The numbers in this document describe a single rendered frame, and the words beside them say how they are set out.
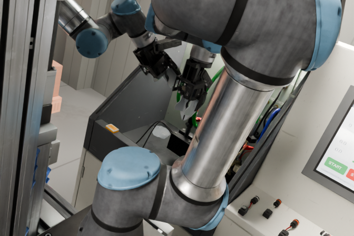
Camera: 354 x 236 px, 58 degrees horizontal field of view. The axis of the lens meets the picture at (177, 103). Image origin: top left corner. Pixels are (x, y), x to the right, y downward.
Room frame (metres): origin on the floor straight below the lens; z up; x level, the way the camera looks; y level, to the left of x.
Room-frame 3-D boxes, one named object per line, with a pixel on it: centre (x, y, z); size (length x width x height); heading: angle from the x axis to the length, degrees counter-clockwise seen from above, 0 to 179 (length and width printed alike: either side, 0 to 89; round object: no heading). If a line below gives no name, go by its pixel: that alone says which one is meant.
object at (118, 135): (1.06, 0.04, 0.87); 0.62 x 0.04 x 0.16; 60
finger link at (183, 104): (0.94, -0.01, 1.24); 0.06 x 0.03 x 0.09; 150
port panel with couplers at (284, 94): (1.37, -0.42, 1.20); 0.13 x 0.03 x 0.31; 60
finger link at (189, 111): (0.92, -0.04, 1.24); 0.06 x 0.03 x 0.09; 150
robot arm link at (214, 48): (0.83, -0.03, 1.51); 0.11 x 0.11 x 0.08; 8
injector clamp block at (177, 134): (1.20, -0.19, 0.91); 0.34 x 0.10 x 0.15; 60
